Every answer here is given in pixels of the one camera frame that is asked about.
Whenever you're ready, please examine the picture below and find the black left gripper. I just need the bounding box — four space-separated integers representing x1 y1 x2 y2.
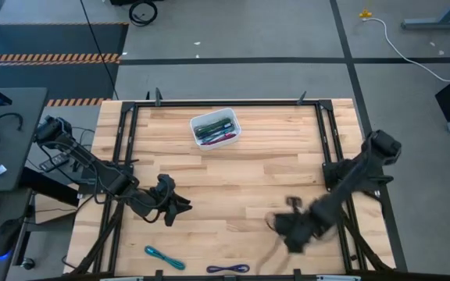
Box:
146 186 193 228

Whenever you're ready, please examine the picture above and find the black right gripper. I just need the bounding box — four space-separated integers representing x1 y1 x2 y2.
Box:
255 210 322 274

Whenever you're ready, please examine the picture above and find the teal braided USB-C cable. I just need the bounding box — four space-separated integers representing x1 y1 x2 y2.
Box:
199 126 235 141
144 244 187 272

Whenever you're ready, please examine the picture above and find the green braided USB-C cable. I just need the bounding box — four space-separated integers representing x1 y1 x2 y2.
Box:
194 118 233 137

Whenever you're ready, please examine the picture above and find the white plastic bin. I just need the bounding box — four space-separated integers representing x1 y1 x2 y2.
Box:
188 107 243 152

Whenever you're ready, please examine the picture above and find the black remote control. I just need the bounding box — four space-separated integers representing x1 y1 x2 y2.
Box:
37 152 70 173

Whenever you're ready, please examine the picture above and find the black caster wheel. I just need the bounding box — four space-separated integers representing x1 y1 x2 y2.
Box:
19 257 37 272

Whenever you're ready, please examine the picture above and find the black computer mouse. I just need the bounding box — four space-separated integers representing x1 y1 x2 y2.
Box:
0 217 23 259

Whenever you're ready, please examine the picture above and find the dark grey side desk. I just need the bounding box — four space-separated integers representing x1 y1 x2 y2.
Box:
0 86 49 194

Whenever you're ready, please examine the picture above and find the black hazard-striped floor mat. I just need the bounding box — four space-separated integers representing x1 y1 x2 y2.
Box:
0 21 130 108

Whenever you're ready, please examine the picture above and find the grey table leg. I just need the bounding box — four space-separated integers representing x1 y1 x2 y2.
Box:
400 0 450 31

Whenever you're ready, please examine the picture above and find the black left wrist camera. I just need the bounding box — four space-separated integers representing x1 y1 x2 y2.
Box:
155 173 177 197

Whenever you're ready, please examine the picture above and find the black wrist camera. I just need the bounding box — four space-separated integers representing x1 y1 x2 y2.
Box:
284 195 303 210
155 173 177 197

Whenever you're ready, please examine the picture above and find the purple braided USB-C cable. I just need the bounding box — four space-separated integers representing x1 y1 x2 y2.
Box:
205 263 251 274

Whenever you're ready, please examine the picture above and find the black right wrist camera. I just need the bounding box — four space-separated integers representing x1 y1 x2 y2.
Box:
284 195 303 210

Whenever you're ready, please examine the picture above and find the black aluminium table frame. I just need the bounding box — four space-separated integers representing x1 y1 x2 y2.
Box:
67 87 409 281

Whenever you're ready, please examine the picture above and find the long black hanging cable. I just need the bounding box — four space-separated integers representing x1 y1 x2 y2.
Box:
78 0 120 101

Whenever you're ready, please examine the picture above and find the coiled black floor cable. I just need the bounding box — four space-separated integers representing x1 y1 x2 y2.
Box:
127 0 159 28

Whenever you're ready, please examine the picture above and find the white floor cable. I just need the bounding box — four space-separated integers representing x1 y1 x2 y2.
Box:
362 16 450 84

